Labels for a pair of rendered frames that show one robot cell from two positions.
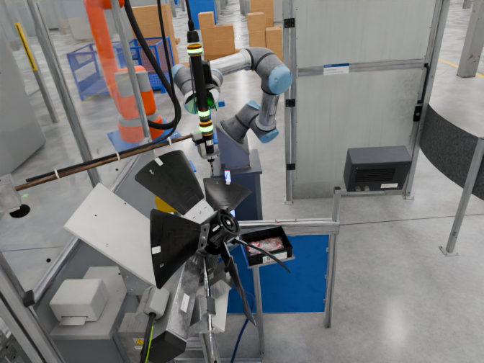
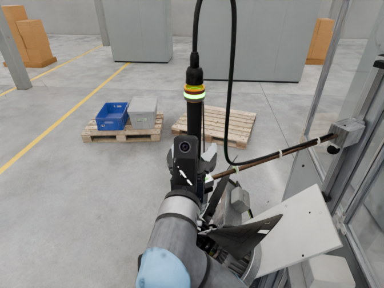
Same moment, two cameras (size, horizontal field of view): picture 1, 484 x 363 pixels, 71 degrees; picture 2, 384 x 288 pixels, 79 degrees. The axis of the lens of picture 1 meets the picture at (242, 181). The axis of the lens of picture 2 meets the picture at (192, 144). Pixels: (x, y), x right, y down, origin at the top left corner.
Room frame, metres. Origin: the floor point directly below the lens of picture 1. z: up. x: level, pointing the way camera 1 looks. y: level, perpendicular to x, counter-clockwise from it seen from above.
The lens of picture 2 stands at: (1.54, 0.12, 1.98)
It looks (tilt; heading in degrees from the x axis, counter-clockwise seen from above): 34 degrees down; 183
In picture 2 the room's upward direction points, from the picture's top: straight up
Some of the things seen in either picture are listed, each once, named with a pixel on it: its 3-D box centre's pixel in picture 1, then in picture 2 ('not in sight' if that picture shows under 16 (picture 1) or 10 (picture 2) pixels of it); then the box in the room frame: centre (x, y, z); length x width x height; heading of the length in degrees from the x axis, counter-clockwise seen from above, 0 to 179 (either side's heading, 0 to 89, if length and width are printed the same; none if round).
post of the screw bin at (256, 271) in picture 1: (258, 308); not in sight; (1.24, -0.02, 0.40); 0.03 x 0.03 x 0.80; 9
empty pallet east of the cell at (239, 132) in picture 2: not in sight; (215, 123); (-1.96, 0.34, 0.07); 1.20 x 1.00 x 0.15; 72
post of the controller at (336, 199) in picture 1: (335, 204); not in sight; (1.38, -0.46, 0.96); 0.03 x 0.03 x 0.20; 84
